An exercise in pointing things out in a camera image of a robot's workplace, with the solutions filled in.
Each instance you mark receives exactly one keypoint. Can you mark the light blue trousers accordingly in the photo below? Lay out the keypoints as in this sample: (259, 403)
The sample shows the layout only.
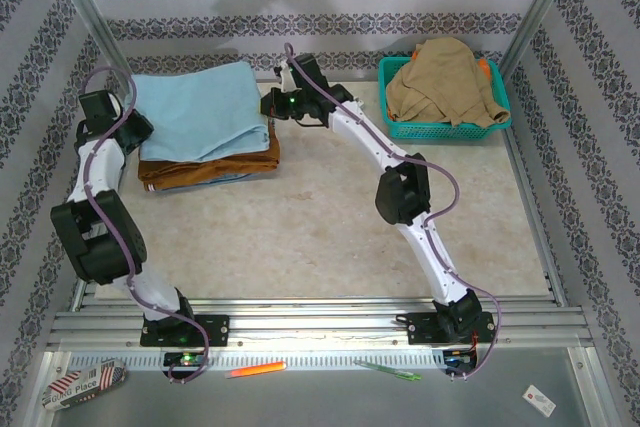
(200, 112)

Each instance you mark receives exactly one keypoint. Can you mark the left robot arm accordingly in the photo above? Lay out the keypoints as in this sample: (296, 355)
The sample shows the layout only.
(95, 237)

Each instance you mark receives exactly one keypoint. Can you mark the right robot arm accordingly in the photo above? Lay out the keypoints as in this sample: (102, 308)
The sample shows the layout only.
(405, 192)

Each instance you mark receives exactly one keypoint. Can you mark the mustard brown folded trousers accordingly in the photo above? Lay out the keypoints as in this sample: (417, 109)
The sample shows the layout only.
(220, 167)

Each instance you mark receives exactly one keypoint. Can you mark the khaki crumpled trousers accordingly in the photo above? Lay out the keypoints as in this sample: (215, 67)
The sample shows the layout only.
(440, 82)

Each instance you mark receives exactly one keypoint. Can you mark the teal plastic basket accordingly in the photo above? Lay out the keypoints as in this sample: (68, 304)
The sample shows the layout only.
(440, 131)

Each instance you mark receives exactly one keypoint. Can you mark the small circuit board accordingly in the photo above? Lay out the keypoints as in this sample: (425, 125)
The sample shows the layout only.
(186, 359)
(457, 358)

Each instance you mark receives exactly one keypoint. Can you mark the flag print Gung Place pack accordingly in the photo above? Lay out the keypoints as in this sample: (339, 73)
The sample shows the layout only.
(82, 384)

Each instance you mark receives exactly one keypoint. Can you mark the orange pen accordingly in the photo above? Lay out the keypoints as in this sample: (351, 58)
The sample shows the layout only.
(257, 368)

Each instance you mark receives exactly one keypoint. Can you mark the green pen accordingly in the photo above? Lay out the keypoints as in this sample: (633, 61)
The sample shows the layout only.
(387, 369)

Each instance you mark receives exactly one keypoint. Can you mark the white card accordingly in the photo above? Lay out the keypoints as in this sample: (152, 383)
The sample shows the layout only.
(539, 399)

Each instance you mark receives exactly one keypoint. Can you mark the aluminium frame post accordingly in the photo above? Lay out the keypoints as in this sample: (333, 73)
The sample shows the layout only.
(542, 7)
(85, 12)

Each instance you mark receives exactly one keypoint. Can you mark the aluminium side rail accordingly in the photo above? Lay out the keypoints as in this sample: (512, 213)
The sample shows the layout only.
(530, 187)
(82, 297)

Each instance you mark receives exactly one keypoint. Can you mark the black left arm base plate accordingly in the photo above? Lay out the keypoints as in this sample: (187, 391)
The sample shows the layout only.
(212, 329)

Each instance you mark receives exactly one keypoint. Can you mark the aluminium cross rail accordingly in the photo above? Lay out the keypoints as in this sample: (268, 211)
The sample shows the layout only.
(320, 319)

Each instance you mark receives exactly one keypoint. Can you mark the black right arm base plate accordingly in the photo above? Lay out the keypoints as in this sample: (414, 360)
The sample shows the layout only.
(422, 329)

